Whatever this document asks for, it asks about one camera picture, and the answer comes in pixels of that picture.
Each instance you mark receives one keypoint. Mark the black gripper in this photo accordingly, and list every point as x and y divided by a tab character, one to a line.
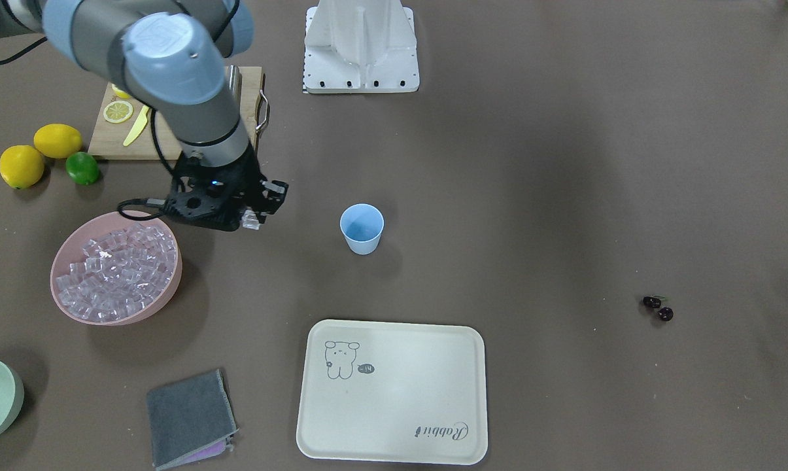
248	184

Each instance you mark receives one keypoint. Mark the clear ice cube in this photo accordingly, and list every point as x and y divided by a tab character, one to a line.
250	220

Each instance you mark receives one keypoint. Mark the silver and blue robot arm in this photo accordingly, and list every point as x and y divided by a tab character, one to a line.
169	55

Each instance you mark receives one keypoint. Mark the light blue plastic cup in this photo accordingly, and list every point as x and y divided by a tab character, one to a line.
362	226

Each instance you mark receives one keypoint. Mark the pink bowl of ice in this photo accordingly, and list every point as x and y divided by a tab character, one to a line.
114	271

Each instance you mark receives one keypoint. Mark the steel rod with black tip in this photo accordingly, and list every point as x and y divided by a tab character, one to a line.
234	81

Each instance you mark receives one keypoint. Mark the yellow plastic knife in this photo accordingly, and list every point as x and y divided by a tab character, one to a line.
138	126

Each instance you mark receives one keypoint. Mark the wooden cutting board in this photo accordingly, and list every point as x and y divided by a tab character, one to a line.
106	140

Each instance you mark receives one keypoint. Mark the lemon slice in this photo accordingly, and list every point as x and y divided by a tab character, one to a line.
119	92
117	112

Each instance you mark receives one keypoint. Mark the green lime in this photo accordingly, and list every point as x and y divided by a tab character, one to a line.
82	168

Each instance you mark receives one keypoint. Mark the cream rabbit tray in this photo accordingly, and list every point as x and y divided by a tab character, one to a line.
393	392

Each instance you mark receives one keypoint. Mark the yellow lemon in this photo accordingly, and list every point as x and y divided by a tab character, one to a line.
58	141
21	166

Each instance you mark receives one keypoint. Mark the grey folded cloth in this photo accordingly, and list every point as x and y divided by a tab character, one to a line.
190	420

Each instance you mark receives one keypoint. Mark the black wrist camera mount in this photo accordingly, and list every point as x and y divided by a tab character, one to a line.
198	209

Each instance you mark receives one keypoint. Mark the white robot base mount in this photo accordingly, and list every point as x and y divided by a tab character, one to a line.
360	47

